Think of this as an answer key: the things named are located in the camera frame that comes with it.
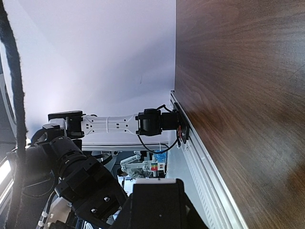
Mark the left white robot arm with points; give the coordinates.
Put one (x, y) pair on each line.
(54, 162)

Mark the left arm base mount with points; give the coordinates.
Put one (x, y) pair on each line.
(183, 126)

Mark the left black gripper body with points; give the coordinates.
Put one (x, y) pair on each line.
(92, 190)

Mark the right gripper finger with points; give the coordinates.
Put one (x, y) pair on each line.
(158, 203)

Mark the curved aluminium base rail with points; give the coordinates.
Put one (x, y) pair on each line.
(204, 184)

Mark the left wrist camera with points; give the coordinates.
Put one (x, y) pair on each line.
(59, 210)

